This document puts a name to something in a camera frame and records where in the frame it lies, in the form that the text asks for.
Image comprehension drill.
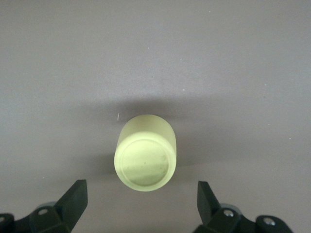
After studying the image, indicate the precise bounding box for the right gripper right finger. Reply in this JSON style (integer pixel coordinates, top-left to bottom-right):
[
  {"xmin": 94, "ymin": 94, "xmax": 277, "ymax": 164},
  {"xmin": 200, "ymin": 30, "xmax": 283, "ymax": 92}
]
[{"xmin": 193, "ymin": 180, "xmax": 259, "ymax": 233}]

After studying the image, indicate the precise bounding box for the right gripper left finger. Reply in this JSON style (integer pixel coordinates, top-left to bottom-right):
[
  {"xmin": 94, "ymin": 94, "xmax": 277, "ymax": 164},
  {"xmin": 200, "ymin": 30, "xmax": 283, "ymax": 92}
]
[{"xmin": 13, "ymin": 179, "xmax": 88, "ymax": 233}]

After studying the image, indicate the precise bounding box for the yellow plastic cup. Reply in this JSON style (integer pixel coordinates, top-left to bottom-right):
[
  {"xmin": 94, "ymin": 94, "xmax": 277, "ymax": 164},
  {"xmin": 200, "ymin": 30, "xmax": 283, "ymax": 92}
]
[{"xmin": 113, "ymin": 115, "xmax": 177, "ymax": 192}]

